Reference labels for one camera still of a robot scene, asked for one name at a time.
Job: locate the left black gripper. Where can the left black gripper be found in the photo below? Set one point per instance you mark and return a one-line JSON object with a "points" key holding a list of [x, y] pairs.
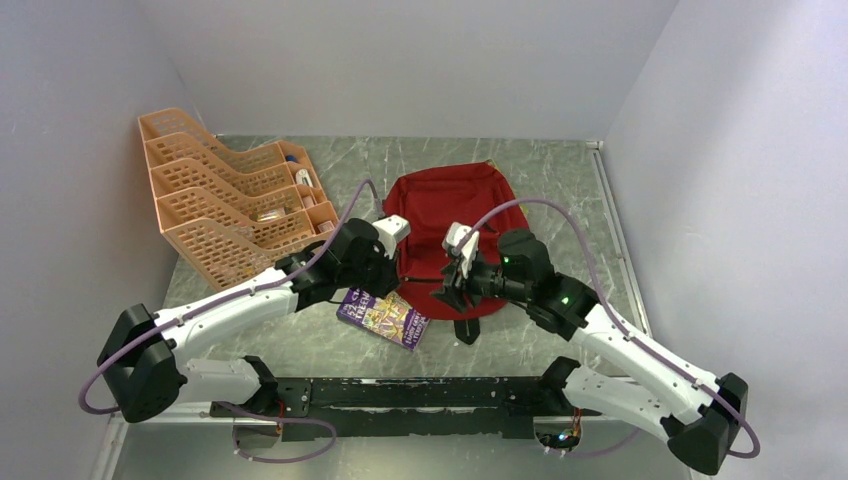
{"points": [[388, 278]]}

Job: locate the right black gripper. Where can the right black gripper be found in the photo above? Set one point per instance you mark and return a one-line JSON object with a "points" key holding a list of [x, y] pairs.
{"points": [[456, 283]]}

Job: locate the red backpack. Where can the red backpack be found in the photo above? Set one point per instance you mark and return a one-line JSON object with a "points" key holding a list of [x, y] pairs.
{"points": [[431, 200]]}

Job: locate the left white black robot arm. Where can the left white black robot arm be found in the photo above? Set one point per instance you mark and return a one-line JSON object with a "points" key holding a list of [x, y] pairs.
{"points": [[150, 360]]}

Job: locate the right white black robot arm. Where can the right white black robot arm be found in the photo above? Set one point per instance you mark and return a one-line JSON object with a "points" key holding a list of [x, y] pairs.
{"points": [[696, 413]]}

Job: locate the purple treehouse book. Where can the purple treehouse book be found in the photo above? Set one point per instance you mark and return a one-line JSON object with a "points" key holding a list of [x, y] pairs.
{"points": [[391, 318]]}

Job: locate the orange plastic file organizer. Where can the orange plastic file organizer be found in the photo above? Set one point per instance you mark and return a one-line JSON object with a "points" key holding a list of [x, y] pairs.
{"points": [[231, 214]]}

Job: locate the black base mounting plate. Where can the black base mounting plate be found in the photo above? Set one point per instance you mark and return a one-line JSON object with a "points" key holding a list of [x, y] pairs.
{"points": [[510, 407]]}

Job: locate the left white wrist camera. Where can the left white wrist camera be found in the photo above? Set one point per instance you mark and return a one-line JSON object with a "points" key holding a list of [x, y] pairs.
{"points": [[391, 231]]}

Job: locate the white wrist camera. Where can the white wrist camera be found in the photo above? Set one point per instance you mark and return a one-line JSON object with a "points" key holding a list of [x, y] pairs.
{"points": [[461, 243], [391, 231]]}

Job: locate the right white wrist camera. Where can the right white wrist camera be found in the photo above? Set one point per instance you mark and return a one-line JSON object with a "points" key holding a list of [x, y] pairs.
{"points": [[461, 243]]}

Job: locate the aluminium frame rail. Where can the aluminium frame rail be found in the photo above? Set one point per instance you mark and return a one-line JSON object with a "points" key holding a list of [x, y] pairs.
{"points": [[586, 435]]}

